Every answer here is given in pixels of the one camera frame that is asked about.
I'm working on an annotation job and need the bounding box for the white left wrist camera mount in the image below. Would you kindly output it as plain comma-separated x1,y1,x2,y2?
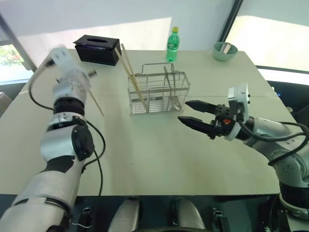
49,47,76,73

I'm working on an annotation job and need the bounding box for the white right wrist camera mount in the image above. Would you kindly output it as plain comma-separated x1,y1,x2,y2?
224,82,251,141

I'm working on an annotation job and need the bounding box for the pale green bowl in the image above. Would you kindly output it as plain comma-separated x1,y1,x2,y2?
212,42,239,62

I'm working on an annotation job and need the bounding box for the black strap buckle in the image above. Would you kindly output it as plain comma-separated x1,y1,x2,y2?
83,206,94,228
213,208,230,232

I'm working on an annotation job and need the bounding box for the metal wire basket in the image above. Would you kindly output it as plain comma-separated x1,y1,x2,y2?
127,62,192,117

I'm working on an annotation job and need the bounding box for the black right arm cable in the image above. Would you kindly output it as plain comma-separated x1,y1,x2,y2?
238,119,309,167

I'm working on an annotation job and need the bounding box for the dark window frame post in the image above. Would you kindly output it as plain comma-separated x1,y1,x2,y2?
218,0,244,44
0,13,37,73

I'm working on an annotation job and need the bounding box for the green plastic bottle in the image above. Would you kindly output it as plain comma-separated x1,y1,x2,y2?
165,26,180,63

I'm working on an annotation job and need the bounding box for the metal cutlery piece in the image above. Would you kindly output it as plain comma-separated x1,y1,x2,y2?
170,63,183,113

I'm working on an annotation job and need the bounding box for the wooden chopstick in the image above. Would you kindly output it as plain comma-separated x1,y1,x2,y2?
115,47,146,110
120,43,148,109
87,87,105,117

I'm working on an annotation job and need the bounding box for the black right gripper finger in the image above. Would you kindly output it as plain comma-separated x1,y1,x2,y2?
185,99,219,115
177,116,216,139

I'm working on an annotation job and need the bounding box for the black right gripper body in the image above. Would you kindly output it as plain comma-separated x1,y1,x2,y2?
209,103,239,140

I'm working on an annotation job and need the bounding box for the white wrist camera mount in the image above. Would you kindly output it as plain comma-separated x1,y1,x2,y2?
49,47,76,73
224,82,251,141

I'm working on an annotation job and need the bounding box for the black tissue box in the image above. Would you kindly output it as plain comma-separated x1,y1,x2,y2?
73,34,121,67

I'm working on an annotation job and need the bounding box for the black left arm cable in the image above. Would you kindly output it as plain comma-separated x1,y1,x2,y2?
28,60,107,197

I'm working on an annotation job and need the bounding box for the grey rounded robot shape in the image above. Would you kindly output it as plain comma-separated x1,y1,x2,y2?
113,199,141,232
169,198,207,232

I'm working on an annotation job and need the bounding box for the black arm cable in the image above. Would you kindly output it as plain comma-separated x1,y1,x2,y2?
28,60,107,197
238,119,309,167

